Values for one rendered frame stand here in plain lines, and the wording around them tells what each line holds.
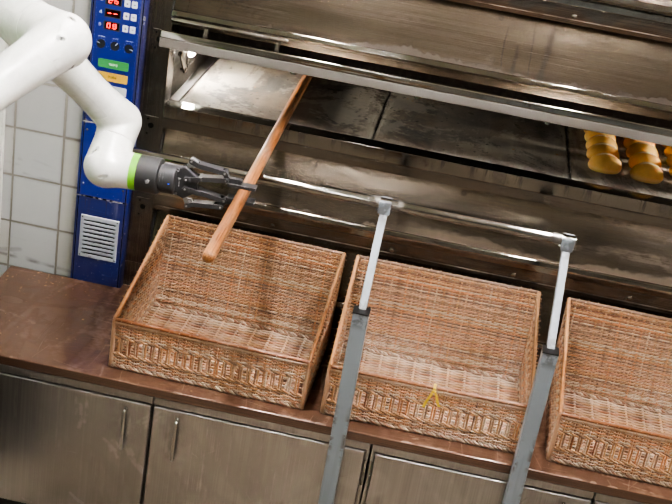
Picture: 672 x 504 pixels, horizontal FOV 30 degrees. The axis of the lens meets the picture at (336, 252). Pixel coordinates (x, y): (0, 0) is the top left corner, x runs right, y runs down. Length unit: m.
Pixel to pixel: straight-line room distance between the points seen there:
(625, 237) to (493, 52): 0.67
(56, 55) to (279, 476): 1.36
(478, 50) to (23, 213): 1.47
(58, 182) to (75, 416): 0.75
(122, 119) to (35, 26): 0.46
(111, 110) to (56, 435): 0.98
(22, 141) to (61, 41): 1.15
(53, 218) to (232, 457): 0.97
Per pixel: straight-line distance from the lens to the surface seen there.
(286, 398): 3.43
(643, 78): 3.53
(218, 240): 2.80
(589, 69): 3.51
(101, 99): 3.11
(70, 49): 2.77
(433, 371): 3.70
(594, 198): 3.63
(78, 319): 3.72
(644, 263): 3.71
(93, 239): 3.87
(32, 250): 4.00
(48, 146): 3.85
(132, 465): 3.58
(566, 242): 3.26
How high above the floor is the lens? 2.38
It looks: 24 degrees down
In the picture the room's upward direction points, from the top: 10 degrees clockwise
